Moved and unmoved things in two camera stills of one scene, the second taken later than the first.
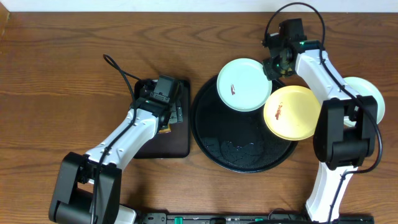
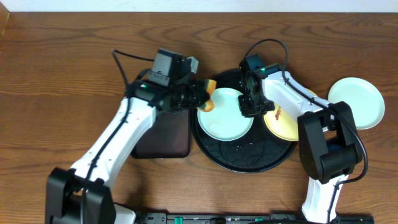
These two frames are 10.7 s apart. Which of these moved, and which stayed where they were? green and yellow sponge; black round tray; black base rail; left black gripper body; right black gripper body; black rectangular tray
Moved: left black gripper body; green and yellow sponge; right black gripper body
Stayed: black rectangular tray; black round tray; black base rail
